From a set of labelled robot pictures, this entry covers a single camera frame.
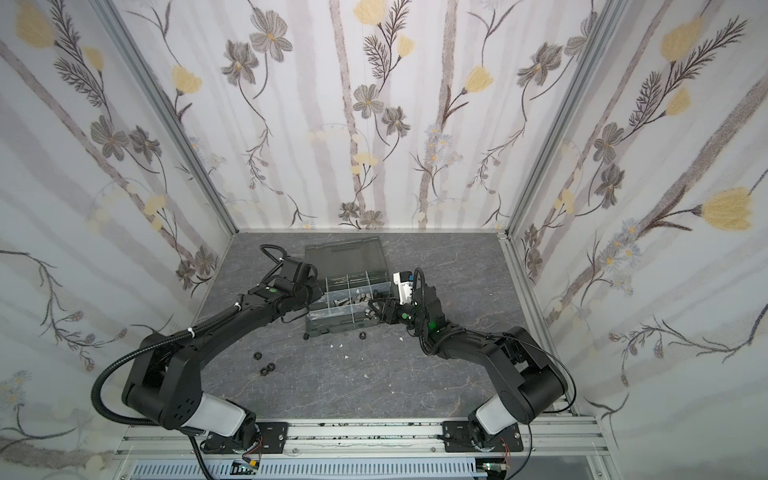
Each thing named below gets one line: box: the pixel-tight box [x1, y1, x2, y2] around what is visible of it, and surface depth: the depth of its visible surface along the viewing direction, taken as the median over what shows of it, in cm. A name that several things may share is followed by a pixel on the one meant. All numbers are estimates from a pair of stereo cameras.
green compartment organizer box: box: [305, 236, 391, 337], surface depth 100 cm
